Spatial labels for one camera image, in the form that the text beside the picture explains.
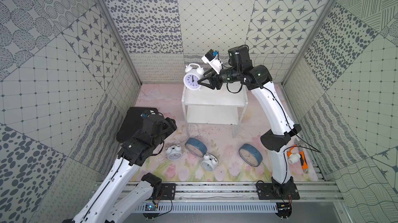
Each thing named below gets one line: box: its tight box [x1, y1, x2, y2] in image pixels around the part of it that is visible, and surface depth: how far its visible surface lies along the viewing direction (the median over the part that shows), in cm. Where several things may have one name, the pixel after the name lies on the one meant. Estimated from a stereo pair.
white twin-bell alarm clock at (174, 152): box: [165, 144, 183, 161], surface depth 81 cm
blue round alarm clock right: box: [238, 143, 263, 167], surface depth 79 cm
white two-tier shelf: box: [181, 84, 249, 138], surface depth 72 cm
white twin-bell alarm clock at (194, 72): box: [183, 63, 205, 91], surface depth 66 cm
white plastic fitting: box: [287, 152, 302, 165], surface depth 84 cm
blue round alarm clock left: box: [185, 137, 208, 158], surface depth 81 cm
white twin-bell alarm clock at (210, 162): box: [201, 152, 219, 173], surface depth 78 cm
